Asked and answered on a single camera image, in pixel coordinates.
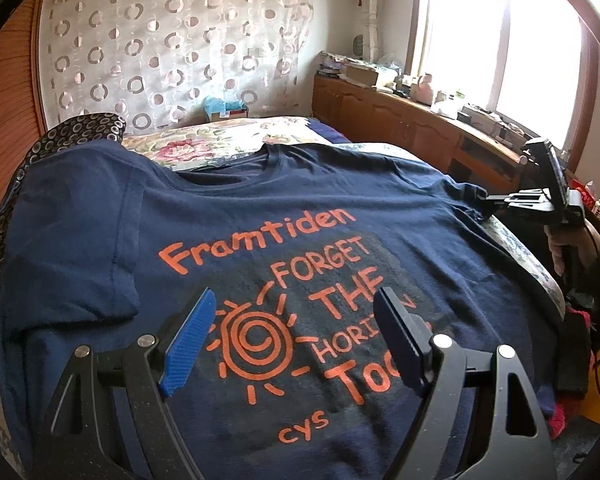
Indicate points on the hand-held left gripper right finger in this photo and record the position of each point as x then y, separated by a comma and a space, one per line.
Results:
397, 340

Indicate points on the pink teapot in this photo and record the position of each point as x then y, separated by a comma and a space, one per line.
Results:
422, 89

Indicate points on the window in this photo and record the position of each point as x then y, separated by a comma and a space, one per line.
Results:
465, 35

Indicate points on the red cloth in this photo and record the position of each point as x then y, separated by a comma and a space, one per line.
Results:
562, 417

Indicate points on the floral blanket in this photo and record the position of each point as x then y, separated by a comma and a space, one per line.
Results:
180, 147

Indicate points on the light blue cloth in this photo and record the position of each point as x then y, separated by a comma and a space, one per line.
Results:
222, 104

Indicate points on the person's right hand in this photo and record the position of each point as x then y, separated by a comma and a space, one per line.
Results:
575, 255

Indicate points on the sheer curtain with circles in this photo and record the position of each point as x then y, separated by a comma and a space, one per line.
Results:
180, 35

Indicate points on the wooden wardrobe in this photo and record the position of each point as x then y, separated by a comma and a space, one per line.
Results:
10, 110

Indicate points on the stack of papers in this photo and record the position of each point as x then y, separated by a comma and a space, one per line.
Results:
345, 67

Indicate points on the navy t-shirt with orange print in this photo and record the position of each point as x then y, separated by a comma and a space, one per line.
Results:
130, 235

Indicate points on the cardboard box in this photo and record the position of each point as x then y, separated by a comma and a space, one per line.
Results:
230, 116

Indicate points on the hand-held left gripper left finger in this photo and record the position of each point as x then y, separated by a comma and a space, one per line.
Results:
190, 345

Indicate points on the grey box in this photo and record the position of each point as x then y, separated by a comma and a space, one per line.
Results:
477, 117

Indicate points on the lace window curtain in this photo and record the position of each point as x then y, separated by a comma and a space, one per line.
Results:
385, 10

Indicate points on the white plastic bag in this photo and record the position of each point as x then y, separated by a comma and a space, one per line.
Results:
445, 106

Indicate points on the dark blue bed sheet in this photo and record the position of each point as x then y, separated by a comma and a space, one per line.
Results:
330, 132

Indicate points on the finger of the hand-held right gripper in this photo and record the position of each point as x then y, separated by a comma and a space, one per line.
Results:
492, 200

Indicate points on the wooden cabinet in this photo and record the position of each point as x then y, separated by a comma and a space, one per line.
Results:
380, 110

